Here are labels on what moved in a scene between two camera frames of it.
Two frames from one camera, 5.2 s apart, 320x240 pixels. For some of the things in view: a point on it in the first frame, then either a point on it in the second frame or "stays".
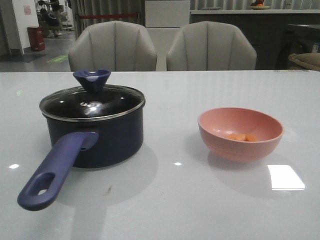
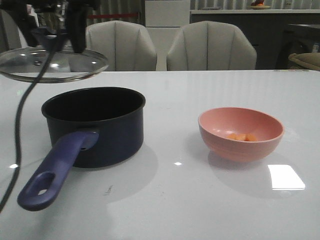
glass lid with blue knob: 93,101 -> 27,63
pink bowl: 237,134 stays
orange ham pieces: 243,136 stays
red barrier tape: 107,16 stays
